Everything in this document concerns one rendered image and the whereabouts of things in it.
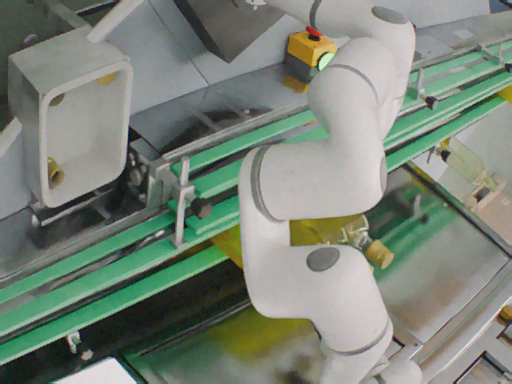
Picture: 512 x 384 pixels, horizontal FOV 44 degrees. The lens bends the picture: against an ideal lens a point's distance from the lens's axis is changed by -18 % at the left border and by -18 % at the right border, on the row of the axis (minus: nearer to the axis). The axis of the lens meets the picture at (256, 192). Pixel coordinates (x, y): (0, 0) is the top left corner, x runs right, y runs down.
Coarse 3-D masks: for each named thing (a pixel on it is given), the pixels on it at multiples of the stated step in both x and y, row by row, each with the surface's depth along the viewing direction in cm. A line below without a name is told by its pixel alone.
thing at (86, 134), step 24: (96, 72) 98; (120, 72) 104; (48, 96) 93; (72, 96) 106; (96, 96) 110; (120, 96) 107; (48, 120) 105; (72, 120) 109; (96, 120) 114; (120, 120) 109; (48, 144) 108; (72, 144) 113; (96, 144) 117; (120, 144) 112; (72, 168) 113; (96, 168) 114; (120, 168) 114; (48, 192) 104; (72, 192) 109
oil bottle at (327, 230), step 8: (304, 224) 127; (312, 224) 126; (320, 224) 127; (328, 224) 127; (336, 224) 127; (312, 232) 126; (320, 232) 125; (328, 232) 125; (336, 232) 126; (344, 232) 126; (320, 240) 125; (328, 240) 124; (336, 240) 125; (344, 240) 125
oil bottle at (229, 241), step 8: (224, 232) 124; (232, 232) 123; (240, 232) 123; (216, 240) 126; (224, 240) 125; (232, 240) 123; (240, 240) 122; (224, 248) 125; (232, 248) 124; (240, 248) 122; (232, 256) 124; (240, 256) 123; (240, 264) 124
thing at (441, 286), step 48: (384, 192) 167; (432, 192) 170; (384, 240) 154; (432, 240) 156; (480, 240) 158; (192, 288) 137; (240, 288) 139; (384, 288) 143; (432, 288) 144; (480, 288) 145; (96, 336) 122; (432, 336) 133; (480, 336) 132
